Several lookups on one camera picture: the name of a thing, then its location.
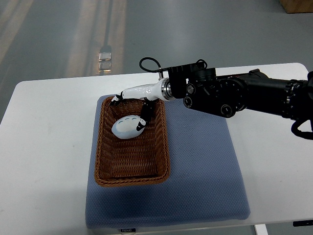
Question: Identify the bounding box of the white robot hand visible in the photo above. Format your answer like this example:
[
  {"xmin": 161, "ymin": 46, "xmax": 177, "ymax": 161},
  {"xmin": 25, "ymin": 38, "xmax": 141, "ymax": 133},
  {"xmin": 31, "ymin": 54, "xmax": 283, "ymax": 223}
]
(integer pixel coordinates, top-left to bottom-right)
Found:
[{"xmin": 110, "ymin": 80, "xmax": 169, "ymax": 131}]

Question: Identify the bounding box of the light blue plush toy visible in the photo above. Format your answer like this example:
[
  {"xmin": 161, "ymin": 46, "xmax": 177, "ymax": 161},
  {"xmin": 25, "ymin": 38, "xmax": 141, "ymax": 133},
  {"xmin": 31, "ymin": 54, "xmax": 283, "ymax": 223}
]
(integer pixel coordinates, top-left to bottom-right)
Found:
[{"xmin": 112, "ymin": 115, "xmax": 146, "ymax": 140}]

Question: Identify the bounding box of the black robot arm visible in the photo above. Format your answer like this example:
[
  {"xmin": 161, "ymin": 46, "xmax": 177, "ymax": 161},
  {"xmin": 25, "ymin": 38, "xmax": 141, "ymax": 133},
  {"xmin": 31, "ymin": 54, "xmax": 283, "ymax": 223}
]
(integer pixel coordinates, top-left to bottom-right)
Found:
[{"xmin": 111, "ymin": 60, "xmax": 313, "ymax": 140}]

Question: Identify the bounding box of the brown wicker basket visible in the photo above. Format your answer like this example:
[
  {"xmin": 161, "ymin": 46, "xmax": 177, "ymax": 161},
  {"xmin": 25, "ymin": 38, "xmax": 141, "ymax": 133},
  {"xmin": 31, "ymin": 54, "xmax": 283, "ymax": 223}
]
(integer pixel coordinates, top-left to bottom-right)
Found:
[{"xmin": 94, "ymin": 95, "xmax": 170, "ymax": 187}]

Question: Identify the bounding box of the metal floor socket plate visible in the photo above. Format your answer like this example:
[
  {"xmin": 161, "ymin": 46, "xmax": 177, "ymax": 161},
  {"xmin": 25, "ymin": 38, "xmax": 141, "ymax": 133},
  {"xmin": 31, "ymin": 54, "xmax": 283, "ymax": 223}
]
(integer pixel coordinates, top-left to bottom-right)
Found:
[{"xmin": 98, "ymin": 52, "xmax": 112, "ymax": 72}]

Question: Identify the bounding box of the blue grey cushion mat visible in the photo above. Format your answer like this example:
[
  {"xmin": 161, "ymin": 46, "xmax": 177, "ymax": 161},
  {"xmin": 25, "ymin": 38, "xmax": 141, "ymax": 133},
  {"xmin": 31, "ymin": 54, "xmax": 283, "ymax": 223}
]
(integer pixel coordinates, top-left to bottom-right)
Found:
[{"xmin": 85, "ymin": 95, "xmax": 250, "ymax": 229}]

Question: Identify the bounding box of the white table leg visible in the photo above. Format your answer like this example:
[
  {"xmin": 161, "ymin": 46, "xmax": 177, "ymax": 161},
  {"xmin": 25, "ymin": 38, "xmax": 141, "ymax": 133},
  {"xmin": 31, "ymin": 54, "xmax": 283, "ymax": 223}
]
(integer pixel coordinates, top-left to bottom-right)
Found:
[{"xmin": 254, "ymin": 224, "xmax": 268, "ymax": 235}]

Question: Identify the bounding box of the brown cardboard box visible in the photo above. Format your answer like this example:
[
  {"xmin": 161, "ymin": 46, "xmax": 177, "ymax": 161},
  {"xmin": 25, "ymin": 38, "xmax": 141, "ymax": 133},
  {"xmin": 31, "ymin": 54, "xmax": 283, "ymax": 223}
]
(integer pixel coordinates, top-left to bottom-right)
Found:
[{"xmin": 279, "ymin": 0, "xmax": 313, "ymax": 14}]

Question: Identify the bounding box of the black table control panel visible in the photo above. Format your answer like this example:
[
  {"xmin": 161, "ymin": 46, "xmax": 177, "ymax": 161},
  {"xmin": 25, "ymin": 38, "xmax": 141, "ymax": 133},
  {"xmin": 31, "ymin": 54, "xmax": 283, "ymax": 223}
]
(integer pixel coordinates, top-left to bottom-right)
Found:
[{"xmin": 293, "ymin": 220, "xmax": 313, "ymax": 227}]

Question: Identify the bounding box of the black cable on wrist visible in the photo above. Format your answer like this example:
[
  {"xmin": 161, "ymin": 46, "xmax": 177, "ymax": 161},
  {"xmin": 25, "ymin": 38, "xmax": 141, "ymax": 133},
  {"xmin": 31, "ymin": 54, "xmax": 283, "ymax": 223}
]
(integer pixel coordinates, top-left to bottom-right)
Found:
[{"xmin": 139, "ymin": 57, "xmax": 162, "ymax": 74}]

